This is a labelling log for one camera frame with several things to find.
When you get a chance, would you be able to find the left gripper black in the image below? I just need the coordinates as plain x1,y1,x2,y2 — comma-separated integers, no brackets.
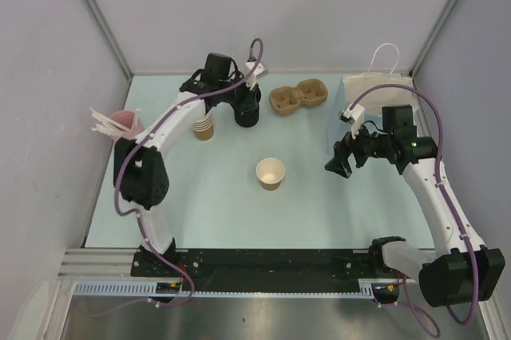
218,71,259,115

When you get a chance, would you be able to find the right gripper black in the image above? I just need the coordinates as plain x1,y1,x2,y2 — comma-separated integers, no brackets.
324,116,393,178

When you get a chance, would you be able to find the single brown paper cup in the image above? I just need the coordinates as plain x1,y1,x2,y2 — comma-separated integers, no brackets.
255,158,286,191

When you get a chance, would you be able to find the light blue paper bag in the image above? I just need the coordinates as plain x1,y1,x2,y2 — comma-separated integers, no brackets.
326,42,418,154

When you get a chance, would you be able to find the pink cup holder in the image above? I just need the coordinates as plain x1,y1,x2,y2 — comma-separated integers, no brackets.
109,110,145,142

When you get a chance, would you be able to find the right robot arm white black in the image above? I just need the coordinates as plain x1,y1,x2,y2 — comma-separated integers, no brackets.
325,105,505,307

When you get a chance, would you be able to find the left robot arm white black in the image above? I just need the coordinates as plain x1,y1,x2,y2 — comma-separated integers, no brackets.
113,53,265,276

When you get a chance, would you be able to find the stack of black lids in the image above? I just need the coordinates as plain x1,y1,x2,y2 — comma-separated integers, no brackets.
233,106,259,128

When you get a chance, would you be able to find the brown cup carrier stack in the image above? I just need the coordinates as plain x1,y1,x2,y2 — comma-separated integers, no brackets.
268,78,328,116

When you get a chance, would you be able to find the stack of brown paper cups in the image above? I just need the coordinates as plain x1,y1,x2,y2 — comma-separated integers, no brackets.
191,113,214,141

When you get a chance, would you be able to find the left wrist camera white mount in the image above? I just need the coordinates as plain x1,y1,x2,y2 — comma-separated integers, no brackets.
243,61,268,89

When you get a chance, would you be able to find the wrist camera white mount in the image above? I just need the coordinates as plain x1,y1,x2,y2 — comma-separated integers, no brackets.
339,103,366,139
243,61,268,89

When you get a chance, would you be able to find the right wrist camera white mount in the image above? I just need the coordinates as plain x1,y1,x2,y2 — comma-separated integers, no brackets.
339,103,366,139

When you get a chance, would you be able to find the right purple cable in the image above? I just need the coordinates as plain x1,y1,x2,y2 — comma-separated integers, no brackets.
347,83,480,336

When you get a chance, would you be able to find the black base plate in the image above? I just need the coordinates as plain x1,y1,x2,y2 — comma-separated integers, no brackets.
131,247,416,293

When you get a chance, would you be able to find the grey slotted cable duct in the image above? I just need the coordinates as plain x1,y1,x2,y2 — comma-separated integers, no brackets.
74,279,396,298

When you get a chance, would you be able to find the aluminium frame rail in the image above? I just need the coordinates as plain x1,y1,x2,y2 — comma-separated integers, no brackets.
58,248,137,280

